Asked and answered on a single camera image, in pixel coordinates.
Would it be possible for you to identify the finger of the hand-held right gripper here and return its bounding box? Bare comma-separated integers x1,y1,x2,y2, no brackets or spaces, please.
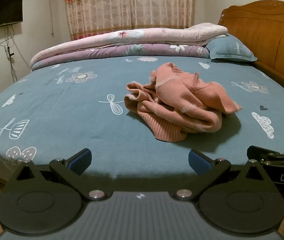
247,145,284,165

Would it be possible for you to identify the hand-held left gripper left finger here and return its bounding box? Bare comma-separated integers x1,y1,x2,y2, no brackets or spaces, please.
6,148,107,201

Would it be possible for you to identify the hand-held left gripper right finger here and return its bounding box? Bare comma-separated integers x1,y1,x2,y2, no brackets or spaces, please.
173,149,279,201

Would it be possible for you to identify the pink striped knit sweater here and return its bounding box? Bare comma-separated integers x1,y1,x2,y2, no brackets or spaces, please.
124,62,242,142

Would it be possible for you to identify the blue printed bed sheet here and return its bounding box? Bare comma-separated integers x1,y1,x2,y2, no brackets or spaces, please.
0,55,284,180

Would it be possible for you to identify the blue printed pillow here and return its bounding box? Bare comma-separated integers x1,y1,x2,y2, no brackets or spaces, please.
205,34,258,62

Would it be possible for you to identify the wooden headboard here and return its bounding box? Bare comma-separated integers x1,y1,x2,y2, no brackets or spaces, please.
218,0,284,98

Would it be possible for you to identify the pink floral folded quilt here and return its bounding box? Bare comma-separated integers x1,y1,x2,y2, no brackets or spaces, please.
29,22,229,67

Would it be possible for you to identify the patterned window curtain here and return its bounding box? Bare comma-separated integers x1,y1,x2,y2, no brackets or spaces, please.
64,0,196,40

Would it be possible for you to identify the black television cable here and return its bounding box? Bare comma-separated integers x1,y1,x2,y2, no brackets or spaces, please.
0,25,17,83

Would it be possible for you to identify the thin hanging pull cord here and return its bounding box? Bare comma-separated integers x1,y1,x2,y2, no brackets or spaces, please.
49,0,55,37

